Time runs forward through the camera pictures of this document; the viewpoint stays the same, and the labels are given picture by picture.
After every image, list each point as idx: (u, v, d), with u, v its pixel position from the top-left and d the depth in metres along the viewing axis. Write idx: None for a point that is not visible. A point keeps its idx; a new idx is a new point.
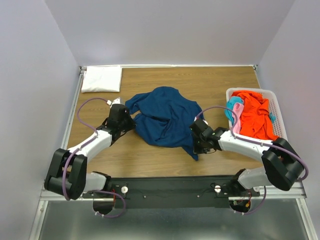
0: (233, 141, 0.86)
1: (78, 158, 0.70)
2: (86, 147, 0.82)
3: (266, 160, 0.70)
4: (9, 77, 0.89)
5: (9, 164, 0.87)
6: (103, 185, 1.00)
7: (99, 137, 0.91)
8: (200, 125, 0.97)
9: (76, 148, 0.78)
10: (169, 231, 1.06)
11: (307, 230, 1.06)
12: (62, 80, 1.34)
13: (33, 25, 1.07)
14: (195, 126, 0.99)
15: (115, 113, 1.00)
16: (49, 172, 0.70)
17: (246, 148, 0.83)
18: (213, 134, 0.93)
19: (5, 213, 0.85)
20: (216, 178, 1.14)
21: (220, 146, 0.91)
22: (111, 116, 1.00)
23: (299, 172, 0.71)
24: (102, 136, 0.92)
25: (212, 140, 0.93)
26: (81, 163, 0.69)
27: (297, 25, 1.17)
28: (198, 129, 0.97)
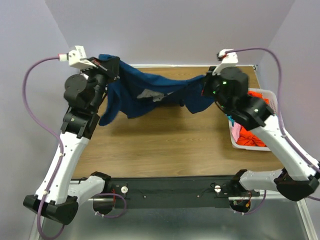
0: (280, 140, 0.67)
1: (50, 207, 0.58)
2: (55, 182, 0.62)
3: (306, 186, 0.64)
4: (9, 77, 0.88)
5: (9, 163, 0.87)
6: (101, 189, 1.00)
7: (67, 155, 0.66)
8: (244, 89, 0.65)
9: (43, 193, 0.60)
10: (169, 231, 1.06)
11: (307, 230, 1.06)
12: (62, 79, 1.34)
13: (33, 24, 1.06)
14: (234, 82, 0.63)
15: (75, 101, 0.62)
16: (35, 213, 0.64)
17: (289, 161, 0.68)
18: (256, 111, 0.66)
19: (5, 213, 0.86)
20: (216, 178, 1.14)
21: (256, 127, 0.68)
22: (72, 104, 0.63)
23: None
24: (71, 147, 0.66)
25: (249, 117, 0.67)
26: (55, 214, 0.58)
27: (298, 25, 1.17)
28: (238, 89, 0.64)
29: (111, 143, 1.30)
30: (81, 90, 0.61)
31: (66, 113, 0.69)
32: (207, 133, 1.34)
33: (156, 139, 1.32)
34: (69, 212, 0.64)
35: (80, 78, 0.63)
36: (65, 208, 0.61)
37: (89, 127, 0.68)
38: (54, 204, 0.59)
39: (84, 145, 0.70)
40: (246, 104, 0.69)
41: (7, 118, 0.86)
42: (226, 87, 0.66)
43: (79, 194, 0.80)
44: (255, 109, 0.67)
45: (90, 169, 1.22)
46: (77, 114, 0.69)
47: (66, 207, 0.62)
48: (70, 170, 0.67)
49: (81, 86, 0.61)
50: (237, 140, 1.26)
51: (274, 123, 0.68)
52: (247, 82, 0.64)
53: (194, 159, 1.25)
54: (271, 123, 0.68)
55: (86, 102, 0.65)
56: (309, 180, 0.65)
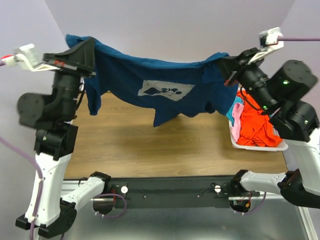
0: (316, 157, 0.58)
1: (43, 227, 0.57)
2: (42, 206, 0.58)
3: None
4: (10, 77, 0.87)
5: (8, 165, 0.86)
6: (101, 190, 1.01)
7: (47, 178, 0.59)
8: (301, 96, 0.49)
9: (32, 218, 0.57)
10: (169, 231, 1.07)
11: (307, 230, 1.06)
12: None
13: (36, 24, 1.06)
14: (300, 86, 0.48)
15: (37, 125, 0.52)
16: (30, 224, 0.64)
17: (315, 176, 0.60)
18: (307, 122, 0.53)
19: (7, 213, 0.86)
20: (216, 178, 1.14)
21: (299, 136, 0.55)
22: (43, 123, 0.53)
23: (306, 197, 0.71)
24: (51, 169, 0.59)
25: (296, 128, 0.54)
26: (48, 236, 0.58)
27: None
28: (299, 97, 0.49)
29: (111, 144, 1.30)
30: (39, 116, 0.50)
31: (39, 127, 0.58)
32: (207, 133, 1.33)
33: (156, 139, 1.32)
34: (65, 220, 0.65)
35: (33, 97, 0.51)
36: (59, 220, 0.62)
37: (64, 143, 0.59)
38: (45, 227, 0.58)
39: (65, 163, 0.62)
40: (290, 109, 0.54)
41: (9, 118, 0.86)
42: (289, 86, 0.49)
43: (77, 199, 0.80)
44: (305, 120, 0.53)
45: (90, 169, 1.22)
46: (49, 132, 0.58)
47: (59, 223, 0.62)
48: (56, 190, 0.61)
49: (39, 112, 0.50)
50: (236, 140, 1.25)
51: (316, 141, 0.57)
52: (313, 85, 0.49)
53: (194, 159, 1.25)
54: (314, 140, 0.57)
55: (53, 122, 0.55)
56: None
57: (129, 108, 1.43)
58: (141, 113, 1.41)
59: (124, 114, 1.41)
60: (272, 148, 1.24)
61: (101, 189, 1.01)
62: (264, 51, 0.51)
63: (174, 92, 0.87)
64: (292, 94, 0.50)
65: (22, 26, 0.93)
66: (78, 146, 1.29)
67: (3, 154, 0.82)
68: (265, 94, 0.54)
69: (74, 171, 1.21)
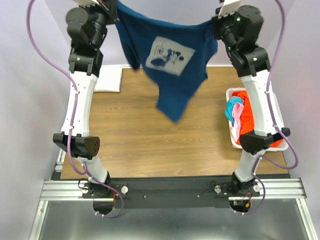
0: (260, 93, 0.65)
1: (79, 138, 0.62)
2: (77, 117, 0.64)
3: (261, 139, 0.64)
4: (9, 76, 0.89)
5: (8, 164, 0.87)
6: (104, 177, 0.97)
7: (82, 93, 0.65)
8: (254, 30, 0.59)
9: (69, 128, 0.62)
10: (169, 231, 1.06)
11: (307, 229, 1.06)
12: (61, 80, 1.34)
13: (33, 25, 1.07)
14: (246, 21, 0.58)
15: (78, 38, 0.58)
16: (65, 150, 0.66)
17: (259, 116, 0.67)
18: (255, 59, 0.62)
19: (6, 211, 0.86)
20: (216, 178, 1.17)
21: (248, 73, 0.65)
22: (72, 39, 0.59)
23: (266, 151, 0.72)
24: (84, 87, 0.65)
25: (245, 61, 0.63)
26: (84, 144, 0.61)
27: (299, 25, 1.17)
28: (249, 31, 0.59)
29: (111, 144, 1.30)
30: (85, 23, 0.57)
31: (70, 53, 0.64)
32: (207, 133, 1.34)
33: (155, 139, 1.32)
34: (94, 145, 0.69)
35: (79, 10, 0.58)
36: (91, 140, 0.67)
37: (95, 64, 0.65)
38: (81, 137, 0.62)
39: (94, 84, 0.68)
40: (248, 50, 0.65)
41: (8, 115, 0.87)
42: (240, 23, 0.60)
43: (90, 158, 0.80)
44: (255, 59, 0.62)
45: None
46: (81, 53, 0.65)
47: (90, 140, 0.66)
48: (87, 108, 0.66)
49: (84, 19, 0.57)
50: (237, 140, 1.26)
51: (261, 77, 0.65)
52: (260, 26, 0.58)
53: (193, 158, 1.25)
54: (259, 77, 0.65)
55: (89, 39, 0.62)
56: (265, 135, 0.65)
57: (129, 107, 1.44)
58: (141, 112, 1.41)
59: (124, 114, 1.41)
60: (273, 148, 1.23)
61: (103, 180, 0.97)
62: (223, 7, 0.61)
63: (177, 58, 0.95)
64: (243, 30, 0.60)
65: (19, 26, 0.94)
66: None
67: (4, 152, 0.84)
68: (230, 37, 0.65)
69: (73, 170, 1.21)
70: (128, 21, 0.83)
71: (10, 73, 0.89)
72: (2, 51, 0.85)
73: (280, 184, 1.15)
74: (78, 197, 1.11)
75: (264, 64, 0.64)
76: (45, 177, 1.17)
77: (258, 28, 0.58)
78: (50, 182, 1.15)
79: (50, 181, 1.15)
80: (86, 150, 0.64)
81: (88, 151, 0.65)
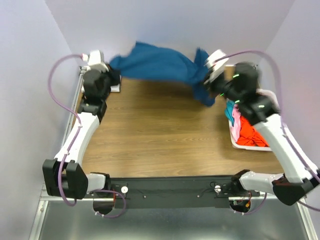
0: (280, 139, 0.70)
1: (69, 165, 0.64)
2: (75, 146, 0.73)
3: (302, 189, 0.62)
4: (11, 74, 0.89)
5: (10, 161, 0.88)
6: (103, 184, 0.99)
7: (84, 126, 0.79)
8: (251, 83, 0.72)
9: (64, 153, 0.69)
10: (169, 231, 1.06)
11: (307, 230, 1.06)
12: (61, 79, 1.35)
13: (33, 23, 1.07)
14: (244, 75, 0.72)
15: (89, 87, 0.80)
16: (49, 183, 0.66)
17: (287, 160, 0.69)
18: (258, 107, 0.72)
19: (7, 209, 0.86)
20: (216, 178, 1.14)
21: (256, 123, 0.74)
22: (85, 91, 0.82)
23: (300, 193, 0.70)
24: (87, 123, 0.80)
25: (251, 110, 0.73)
26: (75, 171, 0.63)
27: (298, 24, 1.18)
28: (247, 84, 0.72)
29: (111, 143, 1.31)
30: (96, 78, 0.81)
31: (81, 104, 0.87)
32: (207, 133, 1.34)
33: (155, 139, 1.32)
34: (82, 182, 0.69)
35: (94, 71, 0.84)
36: (81, 174, 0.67)
37: (100, 111, 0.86)
38: (73, 166, 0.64)
39: (96, 125, 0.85)
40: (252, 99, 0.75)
41: (9, 113, 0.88)
42: (236, 80, 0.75)
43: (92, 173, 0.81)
44: (259, 106, 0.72)
45: (90, 169, 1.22)
46: (90, 102, 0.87)
47: (81, 173, 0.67)
48: (85, 141, 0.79)
49: (97, 75, 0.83)
50: (237, 140, 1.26)
51: (275, 121, 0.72)
52: (257, 78, 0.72)
53: (194, 158, 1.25)
54: (272, 120, 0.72)
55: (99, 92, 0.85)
56: (303, 182, 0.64)
57: (129, 107, 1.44)
58: (142, 112, 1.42)
59: (124, 114, 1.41)
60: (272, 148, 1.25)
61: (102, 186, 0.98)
62: None
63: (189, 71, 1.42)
64: (243, 86, 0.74)
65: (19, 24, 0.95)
66: None
67: (5, 152, 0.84)
68: (231, 92, 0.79)
69: None
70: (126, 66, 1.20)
71: (12, 70, 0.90)
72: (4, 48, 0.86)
73: None
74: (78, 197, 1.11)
75: (271, 109, 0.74)
76: None
77: (255, 84, 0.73)
78: None
79: None
80: (73, 182, 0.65)
81: (75, 183, 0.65)
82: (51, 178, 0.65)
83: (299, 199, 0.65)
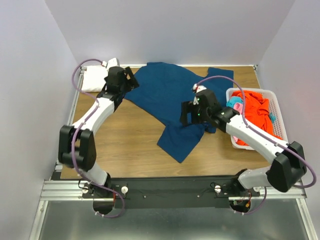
0: (245, 129, 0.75)
1: (85, 132, 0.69)
2: (90, 121, 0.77)
3: (276, 163, 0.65)
4: (12, 72, 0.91)
5: (11, 160, 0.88)
6: (104, 180, 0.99)
7: (101, 107, 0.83)
8: (210, 99, 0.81)
9: (80, 122, 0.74)
10: (169, 231, 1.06)
11: (307, 229, 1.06)
12: (62, 78, 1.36)
13: (34, 21, 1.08)
14: (202, 97, 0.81)
15: (112, 76, 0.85)
16: (60, 149, 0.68)
17: (258, 145, 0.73)
18: (222, 114, 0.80)
19: (7, 207, 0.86)
20: (216, 178, 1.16)
21: (227, 129, 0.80)
22: (108, 80, 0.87)
23: (298, 175, 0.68)
24: (105, 104, 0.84)
25: (219, 119, 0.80)
26: (89, 137, 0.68)
27: (297, 24, 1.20)
28: (207, 102, 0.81)
29: (111, 143, 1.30)
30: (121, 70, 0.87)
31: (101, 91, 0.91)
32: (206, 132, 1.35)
33: (155, 139, 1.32)
34: (90, 155, 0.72)
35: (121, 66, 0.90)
36: (91, 145, 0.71)
37: (116, 101, 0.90)
38: (87, 133, 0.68)
39: (109, 112, 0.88)
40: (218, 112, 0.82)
41: (10, 112, 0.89)
42: (199, 102, 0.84)
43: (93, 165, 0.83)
44: (222, 113, 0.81)
45: None
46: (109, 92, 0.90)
47: (93, 143, 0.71)
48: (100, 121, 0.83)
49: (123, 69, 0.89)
50: (236, 140, 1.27)
51: (235, 120, 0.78)
52: (213, 95, 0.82)
53: (194, 158, 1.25)
54: (234, 120, 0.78)
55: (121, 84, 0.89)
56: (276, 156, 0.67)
57: (129, 107, 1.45)
58: (142, 112, 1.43)
59: (124, 114, 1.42)
60: None
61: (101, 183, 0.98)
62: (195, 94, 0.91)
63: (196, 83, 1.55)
64: (206, 105, 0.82)
65: (20, 24, 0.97)
66: None
67: (5, 151, 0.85)
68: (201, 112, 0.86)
69: (73, 171, 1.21)
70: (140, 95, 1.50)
71: (13, 69, 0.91)
72: (6, 47, 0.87)
73: None
74: (78, 197, 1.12)
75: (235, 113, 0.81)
76: (45, 177, 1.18)
77: (215, 100, 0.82)
78: (50, 182, 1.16)
79: (50, 181, 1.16)
80: (85, 149, 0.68)
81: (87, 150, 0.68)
82: (65, 142, 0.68)
83: (286, 175, 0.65)
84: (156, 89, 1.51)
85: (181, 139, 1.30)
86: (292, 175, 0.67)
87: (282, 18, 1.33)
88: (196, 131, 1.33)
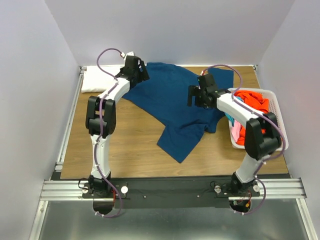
0: (230, 103, 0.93)
1: (109, 101, 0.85)
2: (112, 94, 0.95)
3: (249, 126, 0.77)
4: (12, 72, 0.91)
5: (11, 160, 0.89)
6: (107, 173, 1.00)
7: (120, 83, 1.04)
8: (208, 80, 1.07)
9: (104, 94, 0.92)
10: (169, 231, 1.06)
11: (307, 229, 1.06)
12: (62, 78, 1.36)
13: (34, 21, 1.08)
14: (202, 79, 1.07)
15: (129, 61, 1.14)
16: (88, 114, 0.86)
17: (238, 115, 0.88)
18: (216, 92, 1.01)
19: (7, 207, 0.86)
20: (216, 178, 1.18)
21: (217, 104, 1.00)
22: (126, 64, 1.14)
23: (270, 143, 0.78)
24: (122, 83, 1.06)
25: (212, 97, 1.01)
26: (112, 106, 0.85)
27: (297, 24, 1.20)
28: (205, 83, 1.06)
29: (111, 143, 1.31)
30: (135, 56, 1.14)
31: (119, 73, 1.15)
32: (206, 132, 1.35)
33: (155, 139, 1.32)
34: (112, 122, 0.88)
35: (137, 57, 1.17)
36: (114, 114, 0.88)
37: (131, 81, 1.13)
38: (110, 103, 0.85)
39: (123, 91, 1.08)
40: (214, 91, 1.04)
41: (10, 112, 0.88)
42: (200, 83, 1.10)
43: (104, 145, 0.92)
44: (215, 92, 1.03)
45: (90, 168, 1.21)
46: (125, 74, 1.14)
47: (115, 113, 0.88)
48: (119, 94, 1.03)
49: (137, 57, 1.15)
50: (237, 140, 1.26)
51: (225, 97, 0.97)
52: (211, 78, 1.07)
53: (194, 158, 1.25)
54: (224, 98, 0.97)
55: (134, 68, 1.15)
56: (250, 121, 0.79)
57: (129, 107, 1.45)
58: (142, 112, 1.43)
59: (124, 114, 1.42)
60: None
61: (100, 180, 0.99)
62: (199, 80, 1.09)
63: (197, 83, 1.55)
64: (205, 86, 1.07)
65: (20, 24, 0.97)
66: (76, 145, 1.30)
67: (5, 151, 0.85)
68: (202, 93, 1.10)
69: (73, 171, 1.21)
70: (140, 94, 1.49)
71: (13, 69, 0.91)
72: (6, 47, 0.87)
73: (279, 184, 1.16)
74: (78, 197, 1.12)
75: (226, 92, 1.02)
76: (45, 177, 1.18)
77: (212, 81, 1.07)
78: (50, 182, 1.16)
79: (50, 181, 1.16)
80: (110, 116, 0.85)
81: (111, 117, 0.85)
82: (93, 110, 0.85)
83: (257, 137, 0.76)
84: (156, 89, 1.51)
85: (181, 140, 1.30)
86: (264, 142, 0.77)
87: (282, 18, 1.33)
88: (196, 131, 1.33)
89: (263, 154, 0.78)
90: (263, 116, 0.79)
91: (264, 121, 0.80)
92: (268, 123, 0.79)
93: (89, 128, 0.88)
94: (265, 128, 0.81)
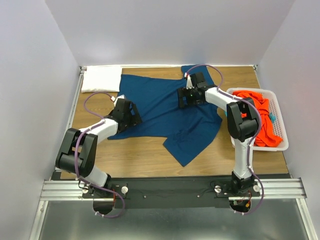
0: (215, 93, 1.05)
1: (90, 136, 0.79)
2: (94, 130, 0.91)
3: (229, 108, 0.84)
4: (13, 74, 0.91)
5: (10, 160, 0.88)
6: (103, 182, 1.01)
7: (108, 122, 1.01)
8: (199, 77, 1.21)
9: (86, 128, 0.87)
10: (169, 231, 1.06)
11: (307, 229, 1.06)
12: (61, 78, 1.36)
13: (34, 23, 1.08)
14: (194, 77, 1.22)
15: (121, 104, 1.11)
16: (61, 148, 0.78)
17: (223, 103, 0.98)
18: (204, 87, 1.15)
19: (6, 207, 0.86)
20: (216, 178, 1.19)
21: (206, 97, 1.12)
22: (117, 107, 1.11)
23: (250, 125, 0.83)
24: (109, 122, 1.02)
25: (201, 92, 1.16)
26: (92, 141, 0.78)
27: (298, 24, 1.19)
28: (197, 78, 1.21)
29: (111, 144, 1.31)
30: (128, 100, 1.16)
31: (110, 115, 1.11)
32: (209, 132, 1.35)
33: (155, 139, 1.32)
34: (89, 161, 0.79)
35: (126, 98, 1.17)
36: (92, 151, 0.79)
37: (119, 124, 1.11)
38: (90, 137, 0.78)
39: (110, 131, 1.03)
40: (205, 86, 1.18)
41: (9, 112, 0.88)
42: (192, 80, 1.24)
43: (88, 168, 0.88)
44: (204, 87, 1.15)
45: None
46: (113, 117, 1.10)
47: (95, 148, 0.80)
48: (103, 135, 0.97)
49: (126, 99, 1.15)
50: None
51: (212, 89, 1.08)
52: (201, 75, 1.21)
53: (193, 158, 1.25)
54: (211, 90, 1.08)
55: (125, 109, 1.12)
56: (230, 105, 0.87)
57: None
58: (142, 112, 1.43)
59: None
60: (272, 148, 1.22)
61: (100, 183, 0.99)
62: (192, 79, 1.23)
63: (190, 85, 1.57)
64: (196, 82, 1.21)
65: (20, 26, 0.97)
66: None
67: (4, 152, 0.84)
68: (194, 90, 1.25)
69: None
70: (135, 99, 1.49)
71: (13, 71, 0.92)
72: (6, 49, 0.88)
73: (279, 184, 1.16)
74: (78, 197, 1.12)
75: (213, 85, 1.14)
76: (45, 177, 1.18)
77: (202, 78, 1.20)
78: (50, 182, 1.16)
79: (50, 181, 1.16)
80: (86, 152, 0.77)
81: (88, 152, 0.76)
82: (68, 145, 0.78)
83: (236, 118, 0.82)
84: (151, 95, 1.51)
85: (181, 141, 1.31)
86: (244, 122, 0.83)
87: (282, 18, 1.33)
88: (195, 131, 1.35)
89: (244, 134, 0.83)
90: (242, 100, 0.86)
91: (244, 105, 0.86)
92: (247, 106, 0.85)
93: (60, 167, 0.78)
94: (245, 112, 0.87)
